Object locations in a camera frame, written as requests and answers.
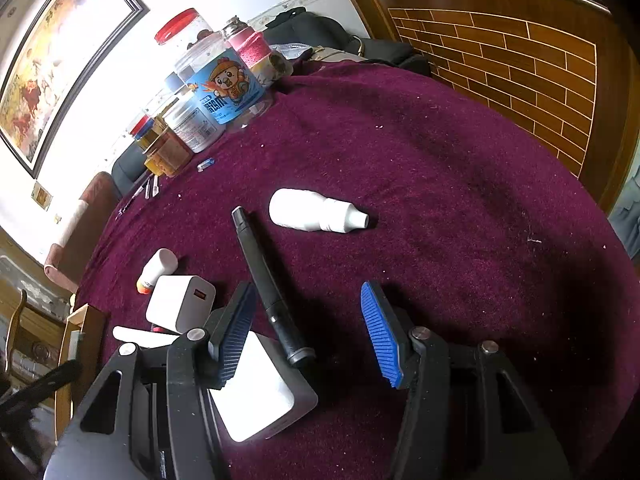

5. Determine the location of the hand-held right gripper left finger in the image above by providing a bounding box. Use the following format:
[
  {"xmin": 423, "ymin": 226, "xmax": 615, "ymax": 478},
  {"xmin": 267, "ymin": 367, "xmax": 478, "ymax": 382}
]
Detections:
[{"xmin": 45, "ymin": 281, "xmax": 258, "ymax": 480}]

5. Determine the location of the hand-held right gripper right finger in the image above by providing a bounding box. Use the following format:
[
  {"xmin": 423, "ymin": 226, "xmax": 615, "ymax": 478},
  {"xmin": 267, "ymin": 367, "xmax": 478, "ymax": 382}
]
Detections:
[{"xmin": 361, "ymin": 281, "xmax": 571, "ymax": 480}]

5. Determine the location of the white square power adapter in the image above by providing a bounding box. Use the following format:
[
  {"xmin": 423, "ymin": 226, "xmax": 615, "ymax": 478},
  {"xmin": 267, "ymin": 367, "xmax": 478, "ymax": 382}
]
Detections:
[{"xmin": 207, "ymin": 332, "xmax": 319, "ymax": 443}]

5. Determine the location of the wooden chair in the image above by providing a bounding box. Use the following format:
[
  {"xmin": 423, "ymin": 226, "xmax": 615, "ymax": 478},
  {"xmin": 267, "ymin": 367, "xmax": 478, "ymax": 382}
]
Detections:
[{"xmin": 0, "ymin": 287, "xmax": 108, "ymax": 426}]

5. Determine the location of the white flat plastic piece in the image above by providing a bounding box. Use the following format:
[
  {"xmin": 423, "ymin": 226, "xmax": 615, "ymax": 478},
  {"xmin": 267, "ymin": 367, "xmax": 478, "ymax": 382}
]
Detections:
[{"xmin": 112, "ymin": 326, "xmax": 181, "ymax": 350}]

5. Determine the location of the small white orange-capped bottle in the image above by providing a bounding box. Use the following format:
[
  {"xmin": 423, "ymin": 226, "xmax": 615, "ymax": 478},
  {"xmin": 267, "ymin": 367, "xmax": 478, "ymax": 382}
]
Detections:
[{"xmin": 136, "ymin": 248, "xmax": 179, "ymax": 295}]

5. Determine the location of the white plastic bottle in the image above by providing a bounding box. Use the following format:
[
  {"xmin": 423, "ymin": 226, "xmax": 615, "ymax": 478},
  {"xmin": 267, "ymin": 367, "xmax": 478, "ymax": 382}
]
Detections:
[{"xmin": 269, "ymin": 188, "xmax": 370, "ymax": 234}]

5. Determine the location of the maroon tablecloth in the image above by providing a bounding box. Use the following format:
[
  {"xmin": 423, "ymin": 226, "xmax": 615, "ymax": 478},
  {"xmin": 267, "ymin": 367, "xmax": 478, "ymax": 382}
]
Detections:
[{"xmin": 72, "ymin": 60, "xmax": 640, "ymax": 480}]

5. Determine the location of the orange-brown filled jar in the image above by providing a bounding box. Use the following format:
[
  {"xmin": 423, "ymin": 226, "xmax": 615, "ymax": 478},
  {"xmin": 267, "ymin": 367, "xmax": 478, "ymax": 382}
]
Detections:
[{"xmin": 149, "ymin": 130, "xmax": 195, "ymax": 178}]

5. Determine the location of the black sofa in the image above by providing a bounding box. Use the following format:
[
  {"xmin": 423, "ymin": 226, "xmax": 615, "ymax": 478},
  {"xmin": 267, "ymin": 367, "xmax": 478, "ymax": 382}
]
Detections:
[{"xmin": 111, "ymin": 142, "xmax": 151, "ymax": 193}]

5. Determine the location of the white labelled jar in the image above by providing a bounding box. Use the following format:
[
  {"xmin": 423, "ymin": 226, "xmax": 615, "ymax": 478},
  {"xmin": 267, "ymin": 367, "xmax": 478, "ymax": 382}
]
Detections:
[{"xmin": 167, "ymin": 95, "xmax": 228, "ymax": 155}]

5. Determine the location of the blue and red lid jar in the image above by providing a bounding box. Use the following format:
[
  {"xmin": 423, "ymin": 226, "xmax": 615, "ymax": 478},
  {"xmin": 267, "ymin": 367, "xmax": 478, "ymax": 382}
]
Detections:
[{"xmin": 129, "ymin": 114, "xmax": 166, "ymax": 151}]

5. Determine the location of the blue cartoon-label plastic jar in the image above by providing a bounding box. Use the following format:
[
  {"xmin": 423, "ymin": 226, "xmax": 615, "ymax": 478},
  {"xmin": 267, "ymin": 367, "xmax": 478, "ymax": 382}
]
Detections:
[{"xmin": 173, "ymin": 35, "xmax": 275, "ymax": 133}]

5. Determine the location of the patterned white cup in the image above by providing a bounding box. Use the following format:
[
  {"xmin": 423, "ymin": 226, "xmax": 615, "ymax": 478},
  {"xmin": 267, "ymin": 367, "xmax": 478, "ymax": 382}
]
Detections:
[{"xmin": 250, "ymin": 51, "xmax": 294, "ymax": 88}]

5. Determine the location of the clear plastic bag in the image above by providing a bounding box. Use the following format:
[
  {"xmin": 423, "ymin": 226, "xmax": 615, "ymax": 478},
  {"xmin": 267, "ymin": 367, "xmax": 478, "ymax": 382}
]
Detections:
[{"xmin": 272, "ymin": 42, "xmax": 313, "ymax": 61}]

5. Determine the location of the pink-sleeved glass bottle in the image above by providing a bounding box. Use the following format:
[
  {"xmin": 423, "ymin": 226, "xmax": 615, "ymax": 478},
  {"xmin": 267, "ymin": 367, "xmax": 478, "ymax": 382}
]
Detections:
[{"xmin": 221, "ymin": 17, "xmax": 273, "ymax": 66}]

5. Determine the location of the wooden brick-pattern cabinet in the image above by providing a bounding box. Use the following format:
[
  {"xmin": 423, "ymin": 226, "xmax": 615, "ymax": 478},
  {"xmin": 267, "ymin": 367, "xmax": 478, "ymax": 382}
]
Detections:
[{"xmin": 327, "ymin": 0, "xmax": 640, "ymax": 211}]

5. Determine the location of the red-lid clear plastic jar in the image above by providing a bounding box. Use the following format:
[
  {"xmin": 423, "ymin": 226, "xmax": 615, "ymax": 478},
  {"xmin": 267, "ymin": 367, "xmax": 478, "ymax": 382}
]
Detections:
[{"xmin": 154, "ymin": 8, "xmax": 226, "ymax": 68}]

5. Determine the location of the white wall charger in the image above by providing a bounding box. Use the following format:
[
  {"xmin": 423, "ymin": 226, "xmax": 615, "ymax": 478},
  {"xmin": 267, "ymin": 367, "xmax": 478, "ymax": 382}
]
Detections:
[{"xmin": 145, "ymin": 275, "xmax": 217, "ymax": 335}]

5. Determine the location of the framed wall painting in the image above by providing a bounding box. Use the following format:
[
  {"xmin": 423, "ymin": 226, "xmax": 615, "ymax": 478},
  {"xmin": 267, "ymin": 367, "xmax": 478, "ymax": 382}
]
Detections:
[{"xmin": 0, "ymin": 0, "xmax": 151, "ymax": 179}]

